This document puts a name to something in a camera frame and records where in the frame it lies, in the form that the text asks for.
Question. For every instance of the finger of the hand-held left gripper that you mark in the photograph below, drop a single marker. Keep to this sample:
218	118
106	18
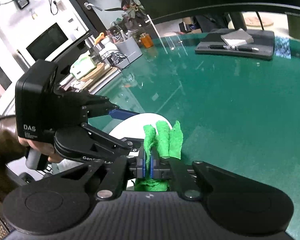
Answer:
120	114
120	141

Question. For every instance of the person's left forearm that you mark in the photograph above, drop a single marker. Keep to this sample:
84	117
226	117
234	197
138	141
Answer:
2	155

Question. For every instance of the white and green tissue box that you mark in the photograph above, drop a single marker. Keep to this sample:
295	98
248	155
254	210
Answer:
82	66

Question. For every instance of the black pen with silver clip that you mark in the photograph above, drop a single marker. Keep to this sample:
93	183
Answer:
245	48

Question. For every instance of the green cleaning cloth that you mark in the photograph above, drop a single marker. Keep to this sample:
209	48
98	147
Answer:
165	140

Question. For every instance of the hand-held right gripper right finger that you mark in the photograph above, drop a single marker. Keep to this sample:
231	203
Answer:
152	166

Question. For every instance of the round cork coaster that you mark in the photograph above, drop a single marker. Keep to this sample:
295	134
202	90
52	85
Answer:
251	19

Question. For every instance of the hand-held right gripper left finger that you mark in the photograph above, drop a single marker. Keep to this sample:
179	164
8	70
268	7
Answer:
144	166

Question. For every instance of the bunch of pens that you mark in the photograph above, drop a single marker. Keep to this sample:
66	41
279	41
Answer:
122	36

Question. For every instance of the round wooden board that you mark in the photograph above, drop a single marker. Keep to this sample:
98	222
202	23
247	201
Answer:
97	71

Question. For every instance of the black tray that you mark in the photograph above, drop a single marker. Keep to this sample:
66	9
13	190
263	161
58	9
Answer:
262	47

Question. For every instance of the white plate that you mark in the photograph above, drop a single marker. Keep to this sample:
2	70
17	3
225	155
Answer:
135	127

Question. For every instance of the grey pen holder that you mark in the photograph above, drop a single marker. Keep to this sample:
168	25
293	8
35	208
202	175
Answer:
130	52

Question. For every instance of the person's left hand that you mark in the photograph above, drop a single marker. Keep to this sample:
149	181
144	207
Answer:
23	142

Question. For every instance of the stack of books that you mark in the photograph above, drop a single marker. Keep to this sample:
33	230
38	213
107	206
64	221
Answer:
100	80

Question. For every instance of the grey notebook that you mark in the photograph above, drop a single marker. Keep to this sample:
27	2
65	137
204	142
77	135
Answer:
237	37

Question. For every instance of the orange pill bottle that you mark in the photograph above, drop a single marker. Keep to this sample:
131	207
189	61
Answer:
147	41

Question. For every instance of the small black wall device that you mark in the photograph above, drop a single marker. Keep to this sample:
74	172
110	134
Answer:
22	2

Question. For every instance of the potted plant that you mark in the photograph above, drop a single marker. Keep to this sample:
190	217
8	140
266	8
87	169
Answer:
132	7

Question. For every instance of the dark olive cylinder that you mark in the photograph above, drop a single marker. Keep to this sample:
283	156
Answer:
295	26

